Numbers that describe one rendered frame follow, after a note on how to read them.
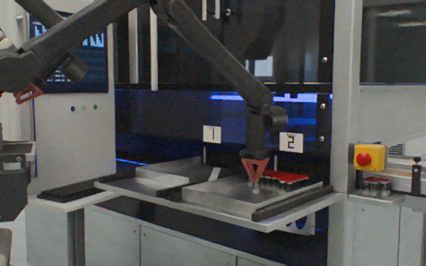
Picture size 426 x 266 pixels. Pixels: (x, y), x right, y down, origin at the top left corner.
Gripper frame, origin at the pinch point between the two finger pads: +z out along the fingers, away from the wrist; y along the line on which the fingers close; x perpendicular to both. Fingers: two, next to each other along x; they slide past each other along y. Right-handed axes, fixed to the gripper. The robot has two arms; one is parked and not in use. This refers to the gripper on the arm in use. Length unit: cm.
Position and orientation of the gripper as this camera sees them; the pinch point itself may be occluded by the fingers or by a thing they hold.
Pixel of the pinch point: (255, 179)
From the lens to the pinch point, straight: 133.8
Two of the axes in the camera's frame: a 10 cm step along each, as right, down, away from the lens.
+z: 0.1, 9.9, 1.3
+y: 4.5, -1.2, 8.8
